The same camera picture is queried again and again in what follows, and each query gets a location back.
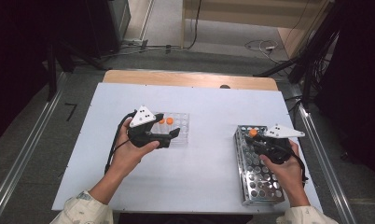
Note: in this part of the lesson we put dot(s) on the person's left hand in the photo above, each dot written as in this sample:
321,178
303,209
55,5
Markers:
128,158

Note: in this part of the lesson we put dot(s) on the white board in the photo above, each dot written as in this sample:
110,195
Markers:
207,105

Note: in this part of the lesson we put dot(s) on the wooden table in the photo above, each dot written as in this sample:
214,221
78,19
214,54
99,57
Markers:
176,79

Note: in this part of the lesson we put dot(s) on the grey power strip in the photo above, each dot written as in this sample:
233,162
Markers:
136,42

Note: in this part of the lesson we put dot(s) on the dark curtain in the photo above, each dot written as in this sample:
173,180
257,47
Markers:
14,62
363,77

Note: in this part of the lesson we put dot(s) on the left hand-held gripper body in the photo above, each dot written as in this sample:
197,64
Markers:
142,138

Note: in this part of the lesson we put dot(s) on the clear plastic tube rack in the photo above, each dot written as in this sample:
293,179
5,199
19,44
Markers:
181,124

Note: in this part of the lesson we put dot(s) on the black tripod stand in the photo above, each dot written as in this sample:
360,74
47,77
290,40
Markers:
303,59

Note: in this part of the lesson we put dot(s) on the dark round table grommet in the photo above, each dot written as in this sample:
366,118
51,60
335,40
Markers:
224,86

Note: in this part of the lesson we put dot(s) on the black cabinet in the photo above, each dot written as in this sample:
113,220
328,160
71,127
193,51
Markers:
104,25

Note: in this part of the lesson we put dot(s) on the aluminium floor rail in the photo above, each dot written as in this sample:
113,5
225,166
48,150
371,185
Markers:
316,137
27,149

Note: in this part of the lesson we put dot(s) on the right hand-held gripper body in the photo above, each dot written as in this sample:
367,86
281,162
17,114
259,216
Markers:
275,152

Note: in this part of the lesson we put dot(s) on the perforated metal tube rack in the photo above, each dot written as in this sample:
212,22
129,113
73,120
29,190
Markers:
257,183

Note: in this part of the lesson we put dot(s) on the light wooden furniture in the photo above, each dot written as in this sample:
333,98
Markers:
238,9

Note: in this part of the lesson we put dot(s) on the black metal stand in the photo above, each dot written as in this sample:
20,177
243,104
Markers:
52,74

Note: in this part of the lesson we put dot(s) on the person's right hand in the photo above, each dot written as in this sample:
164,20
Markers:
289,177

